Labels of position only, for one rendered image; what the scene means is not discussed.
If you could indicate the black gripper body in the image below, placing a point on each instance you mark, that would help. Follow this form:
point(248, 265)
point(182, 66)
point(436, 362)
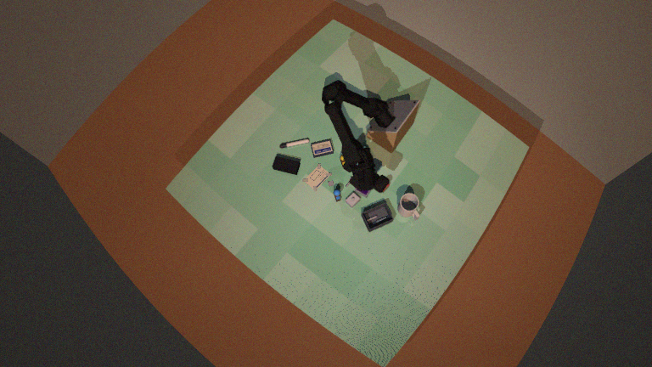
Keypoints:
point(379, 182)

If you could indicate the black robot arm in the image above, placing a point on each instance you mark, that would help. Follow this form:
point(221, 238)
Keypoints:
point(352, 150)

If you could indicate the peach paper card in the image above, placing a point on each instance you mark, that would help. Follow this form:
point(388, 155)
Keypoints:
point(316, 177)

